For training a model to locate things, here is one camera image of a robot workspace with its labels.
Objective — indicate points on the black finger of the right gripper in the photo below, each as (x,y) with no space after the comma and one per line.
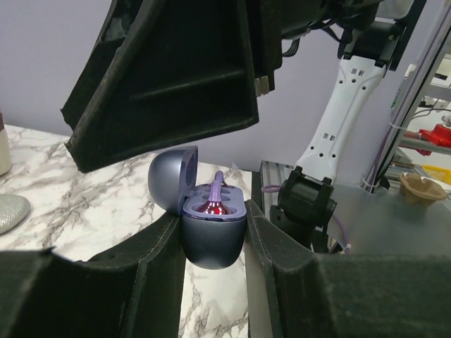
(161,73)

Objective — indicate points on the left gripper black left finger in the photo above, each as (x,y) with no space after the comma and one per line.
(133,289)

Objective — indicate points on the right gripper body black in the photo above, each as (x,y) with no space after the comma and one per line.
(269,22)

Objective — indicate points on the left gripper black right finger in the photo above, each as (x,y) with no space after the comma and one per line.
(294,292)

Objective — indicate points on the purple earbud charging case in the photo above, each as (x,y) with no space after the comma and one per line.
(209,241)

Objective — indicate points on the purple earbud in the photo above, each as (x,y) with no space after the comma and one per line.
(214,204)

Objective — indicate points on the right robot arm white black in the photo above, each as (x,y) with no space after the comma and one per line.
(374,37)

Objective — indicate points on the brown paper cup holder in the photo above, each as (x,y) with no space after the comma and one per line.
(418,190)

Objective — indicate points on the brown white cup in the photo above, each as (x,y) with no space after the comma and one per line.
(5,156)

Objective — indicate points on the red plastic object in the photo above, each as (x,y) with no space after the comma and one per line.
(436,140)

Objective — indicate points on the aluminium frame post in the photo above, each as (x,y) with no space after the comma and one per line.
(412,90)

